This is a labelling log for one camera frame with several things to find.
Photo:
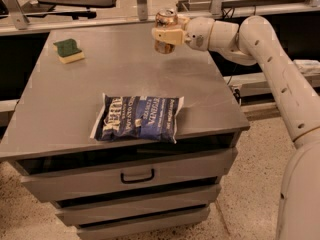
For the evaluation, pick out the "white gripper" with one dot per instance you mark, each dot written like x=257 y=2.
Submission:
x=199 y=31

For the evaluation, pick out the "orange soda can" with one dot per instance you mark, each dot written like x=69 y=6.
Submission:
x=165 y=20

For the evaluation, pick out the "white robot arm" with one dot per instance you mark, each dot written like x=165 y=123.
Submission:
x=254 y=41

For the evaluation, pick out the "blue chip bag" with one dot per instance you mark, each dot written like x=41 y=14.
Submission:
x=138 y=117

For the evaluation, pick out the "black office chair base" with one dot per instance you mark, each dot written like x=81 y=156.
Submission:
x=71 y=0

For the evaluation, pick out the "green and yellow sponge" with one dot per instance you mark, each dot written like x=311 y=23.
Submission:
x=68 y=51

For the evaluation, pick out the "grey drawer cabinet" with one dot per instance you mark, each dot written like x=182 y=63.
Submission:
x=122 y=139

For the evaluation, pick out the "middle grey drawer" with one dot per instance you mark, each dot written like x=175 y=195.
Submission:
x=139 y=205

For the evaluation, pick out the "grey drawer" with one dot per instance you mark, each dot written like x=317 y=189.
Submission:
x=110 y=178
x=139 y=205
x=128 y=227

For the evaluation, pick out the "bottom grey drawer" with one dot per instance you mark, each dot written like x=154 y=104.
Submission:
x=128 y=227

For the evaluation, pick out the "top grey drawer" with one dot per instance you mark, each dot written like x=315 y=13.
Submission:
x=110 y=178

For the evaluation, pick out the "black drawer handle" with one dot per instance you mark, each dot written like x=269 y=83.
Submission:
x=137 y=177

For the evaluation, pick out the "metal railing frame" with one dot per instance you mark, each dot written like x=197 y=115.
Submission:
x=15 y=22

